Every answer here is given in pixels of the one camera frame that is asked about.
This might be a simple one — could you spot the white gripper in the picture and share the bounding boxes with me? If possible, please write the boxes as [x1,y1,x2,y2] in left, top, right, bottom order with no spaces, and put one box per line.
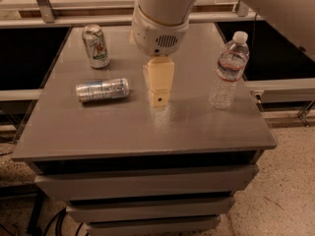
[132,6,188,107]

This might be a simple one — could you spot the silver blue redbull can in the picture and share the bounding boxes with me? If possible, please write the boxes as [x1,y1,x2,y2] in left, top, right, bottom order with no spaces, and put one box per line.
[76,78,129,103]

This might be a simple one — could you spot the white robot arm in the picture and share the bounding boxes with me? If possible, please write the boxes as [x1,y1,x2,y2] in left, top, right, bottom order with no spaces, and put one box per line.
[132,0,315,107]

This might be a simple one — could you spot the green white 7up can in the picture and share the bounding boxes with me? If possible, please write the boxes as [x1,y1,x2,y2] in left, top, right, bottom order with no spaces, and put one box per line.
[82,25,109,69]

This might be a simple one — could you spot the clear plastic water bottle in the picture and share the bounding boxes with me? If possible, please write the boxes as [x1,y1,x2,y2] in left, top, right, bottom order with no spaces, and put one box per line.
[210,31,250,109]

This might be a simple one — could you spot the grey drawer cabinet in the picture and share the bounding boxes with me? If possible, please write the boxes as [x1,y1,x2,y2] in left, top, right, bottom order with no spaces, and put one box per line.
[11,23,278,236]

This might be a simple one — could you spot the top grey drawer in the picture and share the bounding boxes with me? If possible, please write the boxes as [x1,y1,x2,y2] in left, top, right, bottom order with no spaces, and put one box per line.
[35,164,259,201]

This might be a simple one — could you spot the grey drawer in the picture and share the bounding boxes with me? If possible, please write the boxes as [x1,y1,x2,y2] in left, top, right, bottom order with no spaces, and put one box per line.
[87,215,221,236]
[67,197,235,222]
[35,164,259,201]

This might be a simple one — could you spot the middle grey drawer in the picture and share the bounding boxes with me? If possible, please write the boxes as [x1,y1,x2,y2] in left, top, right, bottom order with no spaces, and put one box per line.
[67,197,235,222]

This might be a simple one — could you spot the bottom grey drawer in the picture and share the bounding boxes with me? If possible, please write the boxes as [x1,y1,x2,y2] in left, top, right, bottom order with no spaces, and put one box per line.
[87,215,221,236]

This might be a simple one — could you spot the metal window frame rail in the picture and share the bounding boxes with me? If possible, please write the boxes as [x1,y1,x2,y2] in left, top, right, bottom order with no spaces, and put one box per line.
[0,0,260,29]

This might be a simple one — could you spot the black floor cables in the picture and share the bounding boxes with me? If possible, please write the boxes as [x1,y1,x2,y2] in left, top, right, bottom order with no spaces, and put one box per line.
[0,206,87,236]

